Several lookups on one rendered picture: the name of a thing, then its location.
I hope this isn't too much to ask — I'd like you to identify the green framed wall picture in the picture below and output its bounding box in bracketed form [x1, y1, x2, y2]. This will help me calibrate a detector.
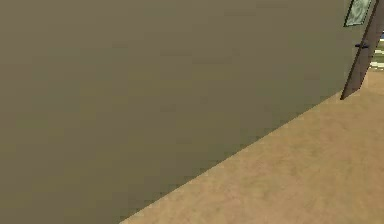
[343, 0, 373, 28]

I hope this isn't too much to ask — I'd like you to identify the brown room door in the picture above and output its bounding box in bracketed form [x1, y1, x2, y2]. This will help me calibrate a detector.
[339, 0, 384, 101]

